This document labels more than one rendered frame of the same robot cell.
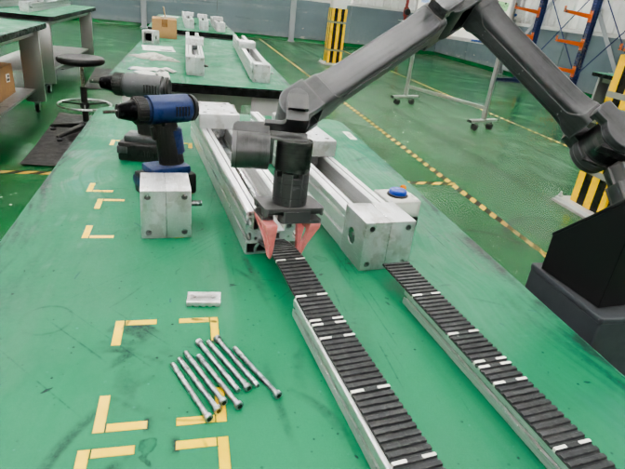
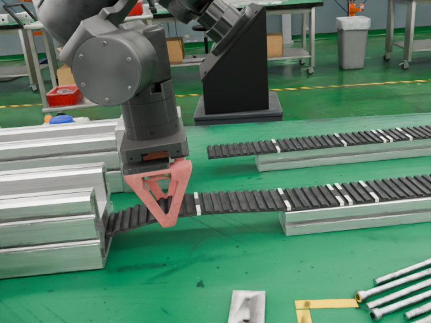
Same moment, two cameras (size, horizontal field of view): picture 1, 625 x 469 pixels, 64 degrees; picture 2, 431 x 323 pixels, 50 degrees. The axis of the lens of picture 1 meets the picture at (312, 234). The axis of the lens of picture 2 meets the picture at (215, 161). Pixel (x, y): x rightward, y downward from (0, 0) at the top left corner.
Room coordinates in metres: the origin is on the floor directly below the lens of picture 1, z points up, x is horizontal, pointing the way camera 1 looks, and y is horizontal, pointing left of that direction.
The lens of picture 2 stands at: (0.54, 0.46, 1.05)
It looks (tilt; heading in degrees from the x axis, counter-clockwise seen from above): 21 degrees down; 290
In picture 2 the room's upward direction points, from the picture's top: 5 degrees counter-clockwise
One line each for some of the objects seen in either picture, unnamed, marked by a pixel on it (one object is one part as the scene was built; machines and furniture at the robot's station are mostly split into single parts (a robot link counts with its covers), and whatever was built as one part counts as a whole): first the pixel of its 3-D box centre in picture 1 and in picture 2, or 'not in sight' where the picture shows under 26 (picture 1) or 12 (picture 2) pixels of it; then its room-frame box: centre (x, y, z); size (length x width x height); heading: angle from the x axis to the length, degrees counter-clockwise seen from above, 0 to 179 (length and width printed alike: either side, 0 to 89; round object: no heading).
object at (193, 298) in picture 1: (204, 299); (247, 312); (0.64, 0.15, 0.78); 0.05 x 0.03 x 0.01; 101
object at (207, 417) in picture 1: (189, 390); not in sight; (0.44, 0.12, 0.78); 0.11 x 0.01 x 0.01; 39
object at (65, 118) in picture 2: (397, 193); (61, 122); (1.05, -0.18, 0.84); 0.04 x 0.04 x 0.02
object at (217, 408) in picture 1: (197, 383); not in sight; (0.46, 0.12, 0.78); 0.11 x 0.01 x 0.01; 40
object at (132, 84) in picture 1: (131, 116); not in sight; (1.27, 0.50, 0.89); 0.20 x 0.08 x 0.22; 95
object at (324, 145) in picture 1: (304, 144); not in sight; (1.26, 0.05, 0.87); 0.16 x 0.11 x 0.07; 22
